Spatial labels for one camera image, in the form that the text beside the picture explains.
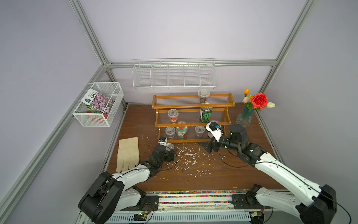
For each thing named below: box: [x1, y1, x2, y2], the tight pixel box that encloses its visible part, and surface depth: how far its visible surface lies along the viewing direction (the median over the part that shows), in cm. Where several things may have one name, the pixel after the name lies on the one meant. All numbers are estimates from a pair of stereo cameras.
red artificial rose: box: [250, 93, 269, 109], surface depth 74 cm
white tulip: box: [266, 102, 276, 109], surface depth 83 cm
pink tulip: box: [242, 96, 249, 104], surface depth 85 cm
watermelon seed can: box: [199, 106, 214, 123], surface depth 84 cm
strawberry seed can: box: [175, 126, 188, 140], surface depth 96 cm
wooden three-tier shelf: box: [151, 92, 236, 143], surface depth 90 cm
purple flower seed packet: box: [80, 88, 116, 115], surface depth 75 cm
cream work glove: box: [116, 136, 140, 174], surface depth 94 cm
